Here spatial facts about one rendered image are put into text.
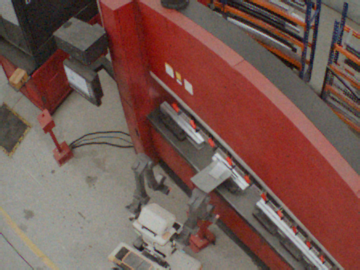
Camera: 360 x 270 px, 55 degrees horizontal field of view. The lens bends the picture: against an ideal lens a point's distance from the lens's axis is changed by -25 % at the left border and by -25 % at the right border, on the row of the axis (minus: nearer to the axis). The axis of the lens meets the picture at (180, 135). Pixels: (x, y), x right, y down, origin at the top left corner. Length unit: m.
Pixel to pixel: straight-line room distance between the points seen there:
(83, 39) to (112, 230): 2.11
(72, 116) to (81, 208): 1.25
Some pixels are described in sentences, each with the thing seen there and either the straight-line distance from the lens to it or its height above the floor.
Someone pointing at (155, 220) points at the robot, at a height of 1.37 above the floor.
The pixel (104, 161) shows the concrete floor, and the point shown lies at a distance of 4.79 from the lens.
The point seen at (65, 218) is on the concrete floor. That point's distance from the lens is 4.63.
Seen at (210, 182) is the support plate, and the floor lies 1.00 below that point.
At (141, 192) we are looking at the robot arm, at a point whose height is 1.35.
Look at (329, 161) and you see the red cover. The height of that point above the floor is 2.30.
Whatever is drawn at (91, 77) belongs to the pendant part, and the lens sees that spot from 3.37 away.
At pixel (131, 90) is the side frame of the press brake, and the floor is 1.31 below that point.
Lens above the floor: 4.08
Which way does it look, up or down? 58 degrees down
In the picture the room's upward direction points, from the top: 7 degrees counter-clockwise
